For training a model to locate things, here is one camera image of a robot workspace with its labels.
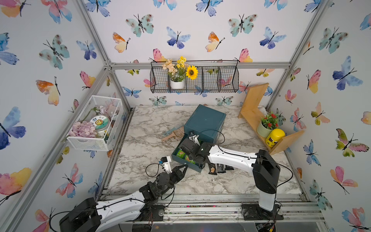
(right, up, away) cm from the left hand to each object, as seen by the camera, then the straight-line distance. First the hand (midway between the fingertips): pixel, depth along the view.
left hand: (190, 166), depth 77 cm
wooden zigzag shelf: (+44, +28, +28) cm, 59 cm away
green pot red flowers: (+46, +22, +9) cm, 52 cm away
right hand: (+3, +9, +8) cm, 12 cm away
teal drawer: (+3, +1, -4) cm, 5 cm away
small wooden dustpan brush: (-9, +16, +28) cm, 33 cm away
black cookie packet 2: (+14, -5, +11) cm, 18 cm away
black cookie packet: (+18, -4, +10) cm, 21 cm away
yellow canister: (+48, +15, +6) cm, 51 cm away
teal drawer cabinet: (+9, +23, +7) cm, 26 cm away
